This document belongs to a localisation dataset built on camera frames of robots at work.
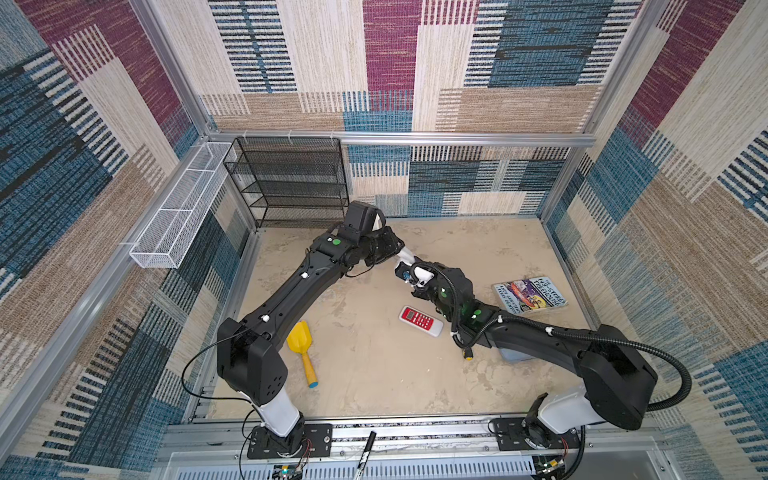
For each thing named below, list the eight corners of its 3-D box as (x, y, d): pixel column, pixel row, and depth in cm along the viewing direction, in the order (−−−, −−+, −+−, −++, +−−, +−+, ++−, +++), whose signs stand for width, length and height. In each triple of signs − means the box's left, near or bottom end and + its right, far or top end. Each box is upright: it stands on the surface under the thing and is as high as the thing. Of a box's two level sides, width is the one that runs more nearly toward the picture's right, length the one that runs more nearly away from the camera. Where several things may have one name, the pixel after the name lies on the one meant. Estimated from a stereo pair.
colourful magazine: (508, 315, 96) (511, 311, 94) (495, 288, 103) (497, 283, 100) (563, 305, 98) (567, 300, 96) (546, 278, 105) (550, 273, 102)
